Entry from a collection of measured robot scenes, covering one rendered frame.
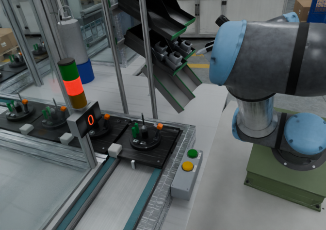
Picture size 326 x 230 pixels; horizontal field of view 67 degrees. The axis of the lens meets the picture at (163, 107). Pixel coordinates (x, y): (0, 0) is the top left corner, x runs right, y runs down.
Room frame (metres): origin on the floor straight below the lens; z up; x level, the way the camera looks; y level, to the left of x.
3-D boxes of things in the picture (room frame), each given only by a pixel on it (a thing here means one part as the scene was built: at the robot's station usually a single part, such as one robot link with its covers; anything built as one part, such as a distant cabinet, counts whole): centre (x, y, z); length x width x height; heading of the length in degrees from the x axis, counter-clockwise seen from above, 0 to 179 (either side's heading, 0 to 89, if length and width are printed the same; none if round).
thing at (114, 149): (0.76, 0.22, 0.97); 0.05 x 0.05 x 0.04; 66
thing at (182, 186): (0.65, -0.07, 0.93); 0.21 x 0.07 x 0.06; 156
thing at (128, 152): (0.81, 0.09, 0.96); 0.24 x 0.24 x 0.02; 66
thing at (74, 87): (0.68, 0.27, 1.33); 0.05 x 0.05 x 0.05
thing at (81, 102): (0.68, 0.27, 1.28); 0.05 x 0.05 x 0.05
